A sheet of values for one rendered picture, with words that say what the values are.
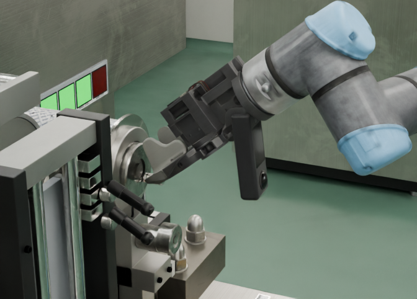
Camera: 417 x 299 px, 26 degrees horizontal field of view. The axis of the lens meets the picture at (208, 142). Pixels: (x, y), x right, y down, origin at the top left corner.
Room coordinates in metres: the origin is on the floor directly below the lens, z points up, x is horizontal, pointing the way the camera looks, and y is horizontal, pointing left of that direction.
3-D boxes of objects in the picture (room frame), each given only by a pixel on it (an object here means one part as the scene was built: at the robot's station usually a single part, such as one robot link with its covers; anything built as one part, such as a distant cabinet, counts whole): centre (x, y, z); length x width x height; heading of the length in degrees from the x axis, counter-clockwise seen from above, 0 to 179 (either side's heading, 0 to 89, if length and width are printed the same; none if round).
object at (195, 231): (1.32, 0.02, 1.05); 0.04 x 0.04 x 0.04
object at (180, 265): (1.23, 0.05, 1.05); 0.04 x 0.04 x 0.04
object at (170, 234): (1.05, 0.05, 1.18); 0.04 x 0.02 x 0.04; 157
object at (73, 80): (1.60, 0.25, 1.18); 0.25 x 0.01 x 0.07; 157
